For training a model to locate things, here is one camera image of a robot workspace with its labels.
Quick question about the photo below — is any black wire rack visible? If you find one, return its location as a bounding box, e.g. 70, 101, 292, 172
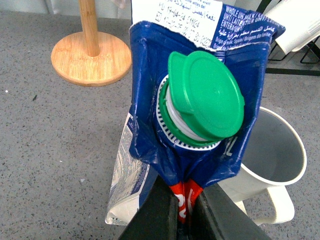
254, 0, 320, 77

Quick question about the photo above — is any blue Pascual milk carton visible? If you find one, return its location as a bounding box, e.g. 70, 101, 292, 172
105, 0, 286, 226

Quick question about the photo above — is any white plate in rack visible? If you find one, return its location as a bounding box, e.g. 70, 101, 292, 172
263, 0, 320, 55

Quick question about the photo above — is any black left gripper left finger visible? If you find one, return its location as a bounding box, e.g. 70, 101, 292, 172
119, 177, 178, 240

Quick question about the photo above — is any wooden mug tree stand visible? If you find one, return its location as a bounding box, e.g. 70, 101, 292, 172
51, 0, 132, 87

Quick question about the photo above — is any white mug grey interior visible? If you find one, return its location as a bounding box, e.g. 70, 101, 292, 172
218, 107, 307, 226

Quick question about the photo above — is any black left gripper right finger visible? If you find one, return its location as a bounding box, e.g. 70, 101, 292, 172
190, 184, 270, 240

